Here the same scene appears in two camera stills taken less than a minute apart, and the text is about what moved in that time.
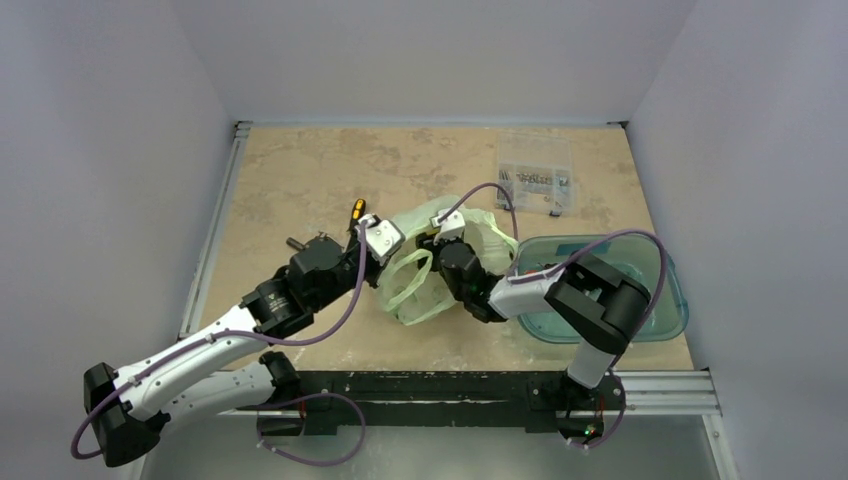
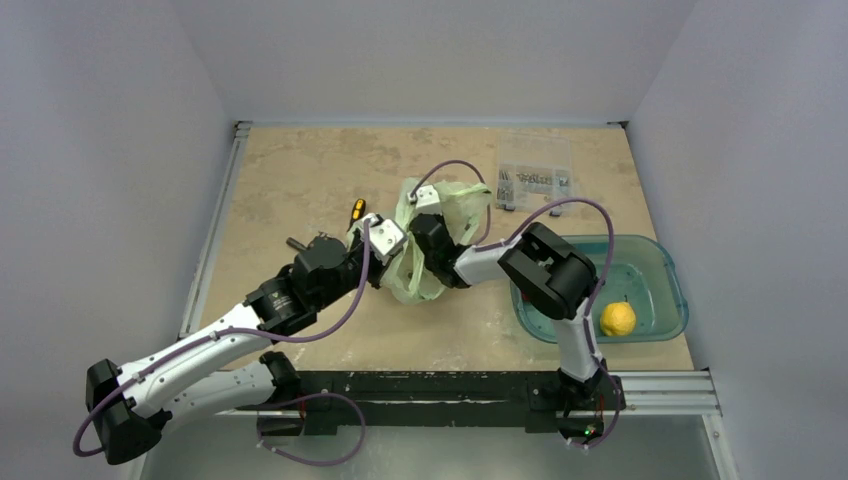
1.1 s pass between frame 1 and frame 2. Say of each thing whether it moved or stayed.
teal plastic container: stayed
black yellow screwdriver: stayed
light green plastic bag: moved
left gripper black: stayed
